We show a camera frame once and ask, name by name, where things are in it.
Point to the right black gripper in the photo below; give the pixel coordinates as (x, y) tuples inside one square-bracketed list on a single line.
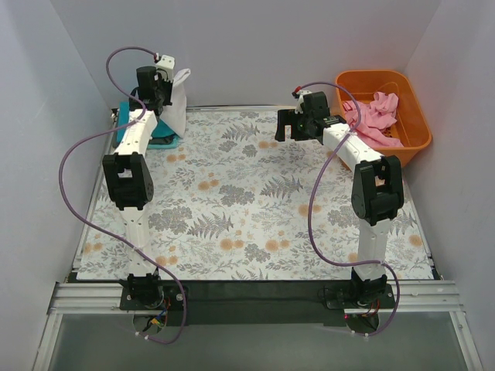
[(287, 126)]

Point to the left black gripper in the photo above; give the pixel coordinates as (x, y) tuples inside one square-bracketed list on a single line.
[(166, 91)]

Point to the white t shirt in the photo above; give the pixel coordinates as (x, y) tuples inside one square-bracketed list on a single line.
[(174, 115)]

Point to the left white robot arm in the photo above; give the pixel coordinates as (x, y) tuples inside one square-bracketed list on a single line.
[(129, 181)]

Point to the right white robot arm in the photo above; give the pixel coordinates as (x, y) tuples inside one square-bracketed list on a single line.
[(377, 192)]

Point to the grey folded t shirt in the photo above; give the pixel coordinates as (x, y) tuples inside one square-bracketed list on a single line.
[(167, 140)]

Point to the pink t shirt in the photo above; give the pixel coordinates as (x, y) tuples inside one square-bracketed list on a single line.
[(376, 117)]

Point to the floral table mat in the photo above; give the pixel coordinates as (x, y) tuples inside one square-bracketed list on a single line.
[(233, 203)]

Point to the orange plastic basket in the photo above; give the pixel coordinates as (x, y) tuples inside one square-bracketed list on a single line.
[(411, 127)]

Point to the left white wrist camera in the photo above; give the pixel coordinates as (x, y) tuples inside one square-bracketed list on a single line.
[(166, 65)]

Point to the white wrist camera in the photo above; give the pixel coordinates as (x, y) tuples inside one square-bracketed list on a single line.
[(299, 94), (166, 65)]

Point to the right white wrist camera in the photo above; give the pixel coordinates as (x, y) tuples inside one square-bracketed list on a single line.
[(299, 94)]

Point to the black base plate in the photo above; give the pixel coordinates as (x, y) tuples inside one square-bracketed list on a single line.
[(254, 302)]

